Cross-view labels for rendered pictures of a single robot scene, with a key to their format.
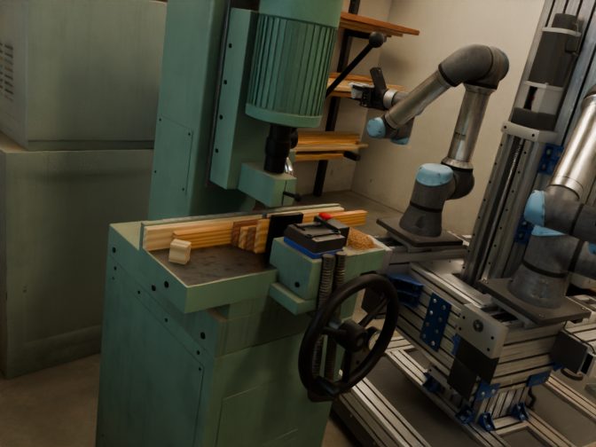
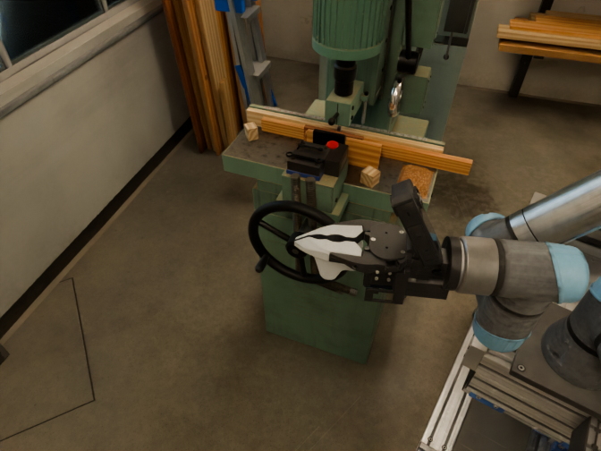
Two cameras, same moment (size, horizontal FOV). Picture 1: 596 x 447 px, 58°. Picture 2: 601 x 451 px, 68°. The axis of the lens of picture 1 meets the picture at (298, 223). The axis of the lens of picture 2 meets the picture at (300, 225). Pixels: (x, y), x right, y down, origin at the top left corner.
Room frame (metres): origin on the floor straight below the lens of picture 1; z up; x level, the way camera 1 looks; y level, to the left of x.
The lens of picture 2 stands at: (0.68, -0.87, 1.66)
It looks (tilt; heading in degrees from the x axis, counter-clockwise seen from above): 45 degrees down; 65
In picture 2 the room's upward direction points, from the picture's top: straight up
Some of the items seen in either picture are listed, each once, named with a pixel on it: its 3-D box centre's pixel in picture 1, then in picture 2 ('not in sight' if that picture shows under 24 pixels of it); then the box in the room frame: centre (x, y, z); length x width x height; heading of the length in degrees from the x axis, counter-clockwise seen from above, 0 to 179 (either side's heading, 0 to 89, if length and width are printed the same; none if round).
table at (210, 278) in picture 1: (285, 266); (325, 174); (1.17, 0.01, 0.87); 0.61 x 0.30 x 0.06; 134
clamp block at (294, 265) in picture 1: (311, 263); (315, 179); (1.11, -0.05, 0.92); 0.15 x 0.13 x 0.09; 134
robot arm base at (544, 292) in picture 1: (539, 279); (590, 343); (1.40, -0.69, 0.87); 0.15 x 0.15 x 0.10
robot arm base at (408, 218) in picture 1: (423, 215); not in sight; (1.82, -0.43, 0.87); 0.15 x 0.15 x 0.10
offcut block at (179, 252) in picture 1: (180, 251); (251, 131); (1.03, 0.23, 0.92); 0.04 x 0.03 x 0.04; 87
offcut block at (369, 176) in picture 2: not in sight; (369, 176); (1.24, -0.10, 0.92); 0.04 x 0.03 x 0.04; 113
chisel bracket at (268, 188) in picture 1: (266, 186); (345, 104); (1.27, 0.09, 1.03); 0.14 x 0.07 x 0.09; 44
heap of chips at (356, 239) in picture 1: (353, 235); (415, 177); (1.35, -0.15, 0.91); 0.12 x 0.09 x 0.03; 44
